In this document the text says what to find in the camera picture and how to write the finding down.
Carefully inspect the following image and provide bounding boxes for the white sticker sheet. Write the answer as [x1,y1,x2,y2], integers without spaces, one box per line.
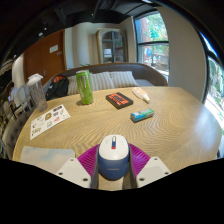
[29,104,72,141]

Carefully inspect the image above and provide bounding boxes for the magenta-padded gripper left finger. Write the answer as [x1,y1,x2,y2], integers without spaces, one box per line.
[55,143,101,190]

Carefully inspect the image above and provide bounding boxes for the black and orange backpack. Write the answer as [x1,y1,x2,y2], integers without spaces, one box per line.
[45,74,70,102]

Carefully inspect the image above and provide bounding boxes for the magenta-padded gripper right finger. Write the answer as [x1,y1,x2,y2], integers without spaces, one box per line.
[128,143,172,190]

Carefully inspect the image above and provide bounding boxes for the black-framed window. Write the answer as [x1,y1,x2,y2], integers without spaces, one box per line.
[134,11,170,82]

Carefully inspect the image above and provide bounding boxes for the white dining chairs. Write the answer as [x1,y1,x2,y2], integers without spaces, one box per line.
[0,83,35,118]

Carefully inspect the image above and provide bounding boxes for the striped cushion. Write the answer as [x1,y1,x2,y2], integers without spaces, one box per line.
[67,71,116,96]
[109,70,140,89]

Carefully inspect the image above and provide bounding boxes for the sky-print mouse pad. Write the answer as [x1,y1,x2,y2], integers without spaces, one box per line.
[19,145,77,175]

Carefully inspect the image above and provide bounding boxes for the green drink can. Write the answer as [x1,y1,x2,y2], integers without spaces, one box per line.
[75,69,95,106]

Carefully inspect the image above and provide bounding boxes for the arched glass-door cabinet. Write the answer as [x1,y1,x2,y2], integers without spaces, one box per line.
[95,27,129,64]

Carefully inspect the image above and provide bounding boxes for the green and blue small pack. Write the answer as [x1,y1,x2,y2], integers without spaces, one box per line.
[129,107,155,124]

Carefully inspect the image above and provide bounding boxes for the black and orange box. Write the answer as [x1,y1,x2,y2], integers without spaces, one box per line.
[105,91,134,110]

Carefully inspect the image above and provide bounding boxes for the brown wooden door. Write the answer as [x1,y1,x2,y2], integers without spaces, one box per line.
[22,29,68,87]

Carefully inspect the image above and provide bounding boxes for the curved side window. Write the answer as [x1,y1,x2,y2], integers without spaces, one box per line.
[199,33,224,132]

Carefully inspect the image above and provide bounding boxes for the brown curved sofa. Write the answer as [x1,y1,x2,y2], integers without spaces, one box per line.
[43,62,169,98]

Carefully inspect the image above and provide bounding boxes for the white and blue computer mouse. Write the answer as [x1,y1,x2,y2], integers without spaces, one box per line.
[97,134,131,181]

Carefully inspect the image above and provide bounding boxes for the grey tufted sofa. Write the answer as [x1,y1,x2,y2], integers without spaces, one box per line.
[1,109,35,160]

